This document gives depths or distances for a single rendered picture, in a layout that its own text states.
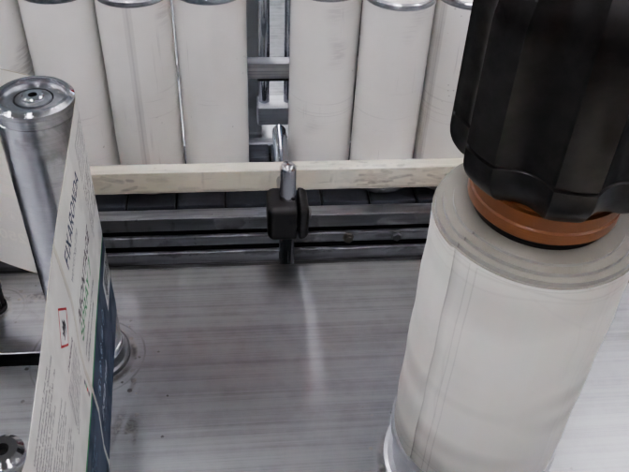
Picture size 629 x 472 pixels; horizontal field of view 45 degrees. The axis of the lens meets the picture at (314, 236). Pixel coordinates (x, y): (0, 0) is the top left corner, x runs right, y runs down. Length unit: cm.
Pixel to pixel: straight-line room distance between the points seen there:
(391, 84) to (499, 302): 29
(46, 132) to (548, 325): 23
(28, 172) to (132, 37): 18
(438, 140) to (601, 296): 32
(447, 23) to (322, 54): 9
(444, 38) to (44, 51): 28
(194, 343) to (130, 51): 20
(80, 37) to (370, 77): 20
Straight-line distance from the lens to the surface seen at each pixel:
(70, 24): 55
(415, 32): 54
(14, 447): 23
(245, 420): 46
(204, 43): 54
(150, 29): 54
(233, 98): 57
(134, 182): 58
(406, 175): 59
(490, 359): 32
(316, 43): 55
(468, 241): 29
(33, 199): 39
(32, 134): 37
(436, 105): 58
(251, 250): 61
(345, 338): 50
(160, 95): 57
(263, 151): 66
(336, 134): 59
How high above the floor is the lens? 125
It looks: 41 degrees down
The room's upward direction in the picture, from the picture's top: 3 degrees clockwise
